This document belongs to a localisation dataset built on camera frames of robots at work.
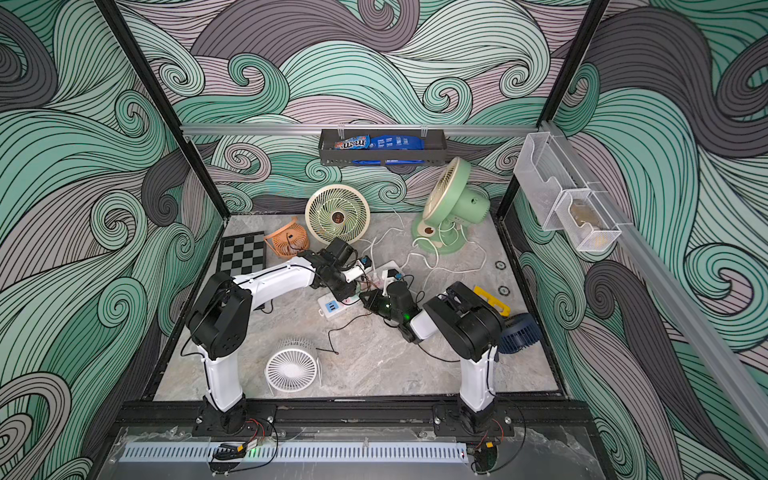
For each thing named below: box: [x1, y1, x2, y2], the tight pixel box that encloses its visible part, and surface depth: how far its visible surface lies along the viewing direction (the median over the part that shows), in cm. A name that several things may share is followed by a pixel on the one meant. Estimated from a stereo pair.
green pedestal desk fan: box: [412, 156, 491, 254], surface depth 96 cm
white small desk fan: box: [264, 338, 323, 396], surface depth 74 cm
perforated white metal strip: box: [121, 443, 469, 463], surface depth 71 cm
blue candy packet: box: [334, 135, 425, 150], surface depth 94 cm
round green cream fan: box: [305, 184, 371, 245], surface depth 105 cm
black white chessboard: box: [217, 231, 266, 278], surface depth 106 cm
